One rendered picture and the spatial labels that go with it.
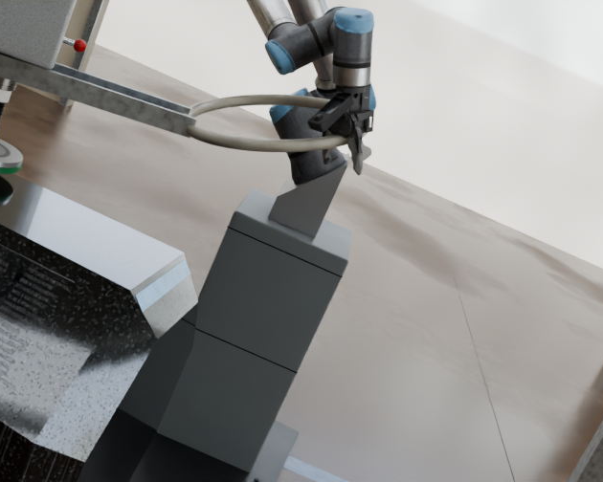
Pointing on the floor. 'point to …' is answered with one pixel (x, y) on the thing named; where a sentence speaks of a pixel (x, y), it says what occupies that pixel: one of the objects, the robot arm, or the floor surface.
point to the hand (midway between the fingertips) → (340, 167)
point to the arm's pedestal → (253, 330)
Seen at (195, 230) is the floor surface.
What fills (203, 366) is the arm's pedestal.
